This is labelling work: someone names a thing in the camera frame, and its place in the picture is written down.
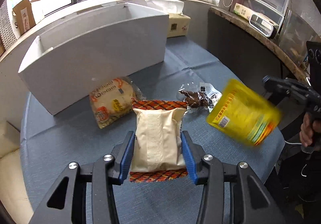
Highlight cream pastry packet orange ends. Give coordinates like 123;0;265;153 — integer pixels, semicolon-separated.
129;99;188;183

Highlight open brown cardboard box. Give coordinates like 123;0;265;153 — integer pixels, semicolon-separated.
12;0;36;35

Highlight tissue pack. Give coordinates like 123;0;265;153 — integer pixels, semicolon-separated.
145;0;190;38

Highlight green tea box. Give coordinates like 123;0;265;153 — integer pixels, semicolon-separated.
233;3;258;21

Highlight person's right hand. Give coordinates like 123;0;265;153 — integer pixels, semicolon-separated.
299;113;321;147

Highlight cream leather sofa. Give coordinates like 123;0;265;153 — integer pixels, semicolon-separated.
1;121;33;223

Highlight brown dried meat packet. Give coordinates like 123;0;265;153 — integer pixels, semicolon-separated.
176;82;222;113

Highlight white dotted paper bag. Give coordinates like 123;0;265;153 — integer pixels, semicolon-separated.
0;0;17;50

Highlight rice cracker packet on table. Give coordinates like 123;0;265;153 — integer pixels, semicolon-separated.
89;77;145;129

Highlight white cardboard storage box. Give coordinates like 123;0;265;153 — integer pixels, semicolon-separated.
18;3;169;115

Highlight white digital clock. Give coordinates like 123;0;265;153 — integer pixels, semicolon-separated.
249;14;276;39

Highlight yellow snack bag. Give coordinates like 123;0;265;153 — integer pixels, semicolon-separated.
206;79;282;146

